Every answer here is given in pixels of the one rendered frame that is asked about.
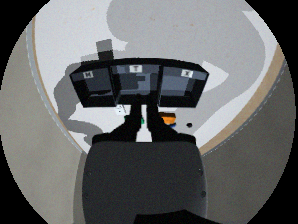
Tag black rack of bins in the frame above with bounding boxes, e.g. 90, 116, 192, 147
69, 58, 210, 108

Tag orange box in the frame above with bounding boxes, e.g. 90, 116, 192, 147
159, 112, 176, 123

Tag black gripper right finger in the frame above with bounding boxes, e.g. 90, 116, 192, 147
146, 94, 196, 144

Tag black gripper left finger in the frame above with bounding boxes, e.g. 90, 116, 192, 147
92, 94, 142, 144

